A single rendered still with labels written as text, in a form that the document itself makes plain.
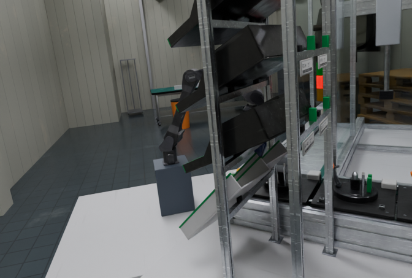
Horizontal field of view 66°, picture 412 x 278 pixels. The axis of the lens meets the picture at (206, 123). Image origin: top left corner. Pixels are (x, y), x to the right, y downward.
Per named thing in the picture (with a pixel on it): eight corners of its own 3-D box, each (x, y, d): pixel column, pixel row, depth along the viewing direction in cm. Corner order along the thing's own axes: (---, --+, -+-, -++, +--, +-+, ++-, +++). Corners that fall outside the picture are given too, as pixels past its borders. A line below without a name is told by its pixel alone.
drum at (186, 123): (175, 131, 646) (171, 101, 633) (172, 127, 681) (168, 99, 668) (193, 127, 655) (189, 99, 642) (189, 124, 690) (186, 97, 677)
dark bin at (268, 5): (203, 45, 88) (193, 22, 88) (232, 43, 97) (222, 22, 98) (285, -21, 68) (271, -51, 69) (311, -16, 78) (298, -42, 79)
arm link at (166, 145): (159, 152, 127) (157, 137, 126) (165, 145, 136) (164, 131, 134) (175, 151, 126) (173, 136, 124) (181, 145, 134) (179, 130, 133)
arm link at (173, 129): (184, 67, 118) (200, 73, 117) (189, 66, 125) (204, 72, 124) (160, 144, 127) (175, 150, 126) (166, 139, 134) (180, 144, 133)
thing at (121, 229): (80, 201, 157) (78, 196, 156) (251, 171, 174) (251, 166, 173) (38, 307, 90) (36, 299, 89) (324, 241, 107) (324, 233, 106)
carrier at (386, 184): (310, 208, 105) (309, 173, 103) (325, 181, 125) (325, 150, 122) (395, 223, 93) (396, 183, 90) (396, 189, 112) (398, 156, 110)
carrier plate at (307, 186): (240, 196, 119) (240, 191, 118) (264, 173, 138) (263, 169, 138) (305, 208, 106) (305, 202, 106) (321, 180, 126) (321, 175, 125)
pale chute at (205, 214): (187, 240, 88) (178, 226, 89) (217, 219, 97) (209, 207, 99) (241, 189, 70) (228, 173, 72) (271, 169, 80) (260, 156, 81)
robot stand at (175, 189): (159, 202, 142) (152, 159, 137) (189, 196, 144) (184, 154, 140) (161, 216, 128) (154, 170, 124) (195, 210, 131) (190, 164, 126)
